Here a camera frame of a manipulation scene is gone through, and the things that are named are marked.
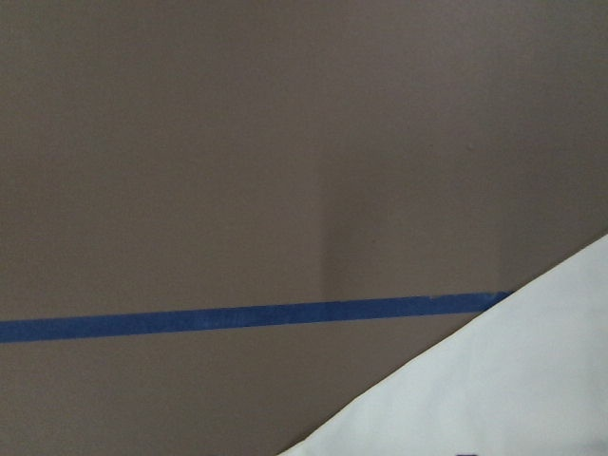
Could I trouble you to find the cream long sleeve printed shirt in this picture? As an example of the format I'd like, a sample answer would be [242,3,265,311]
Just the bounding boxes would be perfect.
[291,238,607,455]

